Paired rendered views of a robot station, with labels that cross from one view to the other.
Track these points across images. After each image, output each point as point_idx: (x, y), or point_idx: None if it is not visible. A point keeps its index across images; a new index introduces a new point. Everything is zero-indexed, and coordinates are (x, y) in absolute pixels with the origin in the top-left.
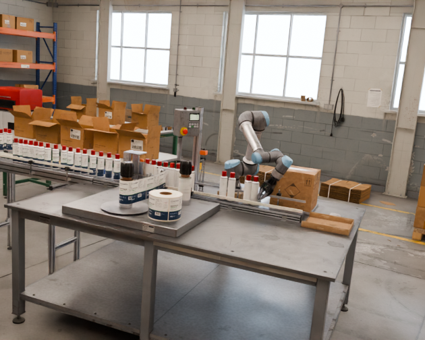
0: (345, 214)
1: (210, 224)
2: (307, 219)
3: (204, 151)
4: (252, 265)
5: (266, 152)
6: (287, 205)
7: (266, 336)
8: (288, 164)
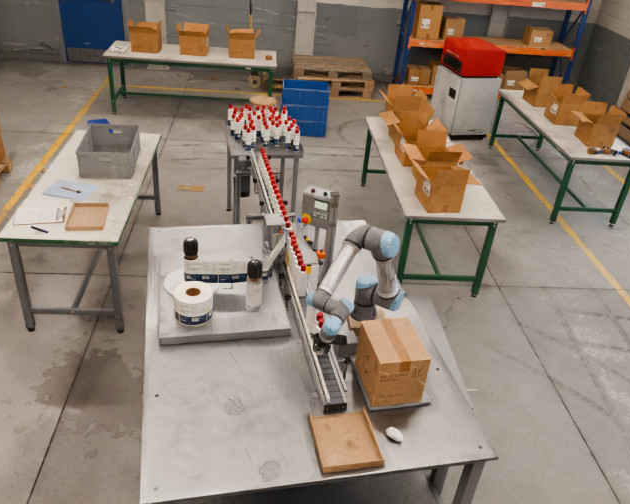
0: (424, 443)
1: (227, 349)
2: (346, 414)
3: (318, 254)
4: None
5: (326, 297)
6: (362, 378)
7: (227, 501)
8: (326, 330)
